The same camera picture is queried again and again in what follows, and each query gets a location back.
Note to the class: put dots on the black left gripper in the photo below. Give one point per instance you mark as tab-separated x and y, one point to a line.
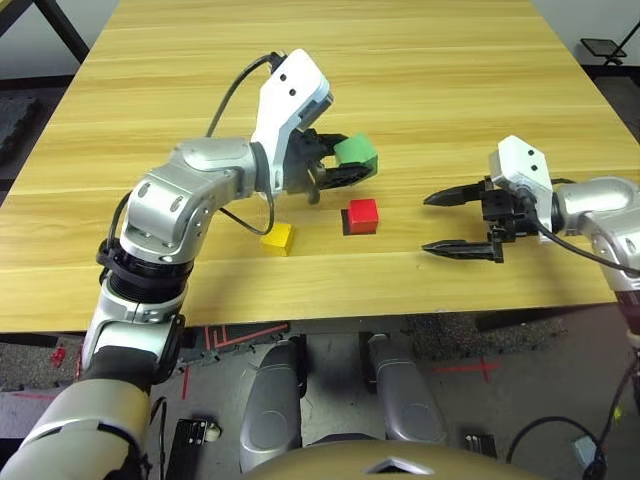
305	165

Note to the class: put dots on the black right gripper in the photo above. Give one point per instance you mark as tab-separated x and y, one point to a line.
505	215

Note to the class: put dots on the green wooden block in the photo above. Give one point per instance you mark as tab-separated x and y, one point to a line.
355	150

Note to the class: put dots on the red wooden block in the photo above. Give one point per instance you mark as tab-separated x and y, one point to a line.
362	212

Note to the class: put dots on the yellow wooden block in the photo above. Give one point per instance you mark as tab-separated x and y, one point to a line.
277	237

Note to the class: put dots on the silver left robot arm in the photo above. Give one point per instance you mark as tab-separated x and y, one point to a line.
190	180

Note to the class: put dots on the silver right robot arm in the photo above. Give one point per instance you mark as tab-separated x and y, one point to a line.
600	200

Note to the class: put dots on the black square marker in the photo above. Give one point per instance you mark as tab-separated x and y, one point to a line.
344	222

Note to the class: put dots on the grey speckled foam mat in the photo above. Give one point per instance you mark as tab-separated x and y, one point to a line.
450	335

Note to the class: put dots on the grey right robot leg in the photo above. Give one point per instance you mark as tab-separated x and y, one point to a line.
405	395

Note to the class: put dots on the grey robot leg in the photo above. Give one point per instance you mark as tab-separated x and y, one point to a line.
405	395
272	400

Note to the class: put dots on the black mat with red lines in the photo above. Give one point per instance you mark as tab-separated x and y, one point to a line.
240	337

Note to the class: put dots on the black stand with tray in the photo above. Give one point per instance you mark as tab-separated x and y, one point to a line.
602	47

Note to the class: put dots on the grey left robot leg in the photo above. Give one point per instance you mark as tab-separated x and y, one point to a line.
272	400

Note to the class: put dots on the grey adapter box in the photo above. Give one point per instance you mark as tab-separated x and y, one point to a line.
587	450

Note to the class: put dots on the tan robot torso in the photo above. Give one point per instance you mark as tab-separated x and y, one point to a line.
325	462

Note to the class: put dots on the black box with white wheel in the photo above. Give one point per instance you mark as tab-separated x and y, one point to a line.
190	440

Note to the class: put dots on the black foam floor mat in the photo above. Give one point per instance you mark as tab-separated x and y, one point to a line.
15	125

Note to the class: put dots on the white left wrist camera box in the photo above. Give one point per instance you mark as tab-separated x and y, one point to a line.
290	95

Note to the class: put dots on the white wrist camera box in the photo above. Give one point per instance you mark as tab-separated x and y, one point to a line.
520	160
290	95

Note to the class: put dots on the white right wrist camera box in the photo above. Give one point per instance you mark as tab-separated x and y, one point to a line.
520	160

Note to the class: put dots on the small black floor bracket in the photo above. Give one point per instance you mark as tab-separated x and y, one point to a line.
480	445

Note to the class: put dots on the black metal table frame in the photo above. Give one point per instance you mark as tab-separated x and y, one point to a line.
65	30

